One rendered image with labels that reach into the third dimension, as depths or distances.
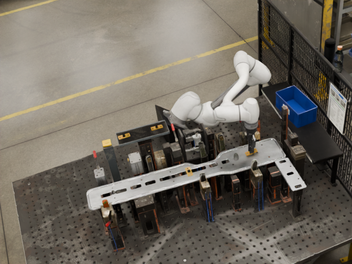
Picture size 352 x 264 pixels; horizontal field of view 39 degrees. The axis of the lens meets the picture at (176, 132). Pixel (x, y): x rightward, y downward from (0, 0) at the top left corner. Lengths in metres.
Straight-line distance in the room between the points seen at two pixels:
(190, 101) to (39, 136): 2.28
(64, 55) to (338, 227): 4.60
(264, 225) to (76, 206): 1.38
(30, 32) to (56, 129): 2.46
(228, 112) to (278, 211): 0.81
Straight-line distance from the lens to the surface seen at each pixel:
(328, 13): 5.04
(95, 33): 7.26
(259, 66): 3.64
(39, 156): 5.38
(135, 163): 3.36
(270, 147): 3.50
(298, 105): 3.82
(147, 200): 3.21
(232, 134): 4.06
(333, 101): 3.39
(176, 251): 3.34
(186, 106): 3.87
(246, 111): 3.15
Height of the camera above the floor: 3.42
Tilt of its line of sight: 41 degrees down
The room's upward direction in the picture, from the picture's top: 9 degrees counter-clockwise
